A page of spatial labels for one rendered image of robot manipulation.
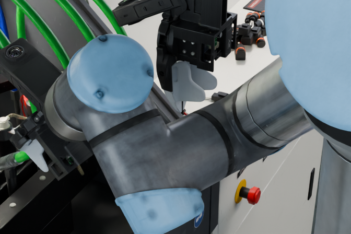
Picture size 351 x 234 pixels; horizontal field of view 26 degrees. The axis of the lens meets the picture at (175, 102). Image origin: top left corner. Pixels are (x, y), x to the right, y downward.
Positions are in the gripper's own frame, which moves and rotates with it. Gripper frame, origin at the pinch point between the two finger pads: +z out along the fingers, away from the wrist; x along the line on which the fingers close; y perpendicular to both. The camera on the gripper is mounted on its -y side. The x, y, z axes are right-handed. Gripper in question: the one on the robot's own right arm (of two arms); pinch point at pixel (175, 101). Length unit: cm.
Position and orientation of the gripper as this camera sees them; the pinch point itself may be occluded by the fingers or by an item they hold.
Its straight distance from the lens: 106.2
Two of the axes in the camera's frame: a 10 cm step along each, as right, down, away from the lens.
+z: 0.0, 8.4, 5.5
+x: 4.7, -4.8, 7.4
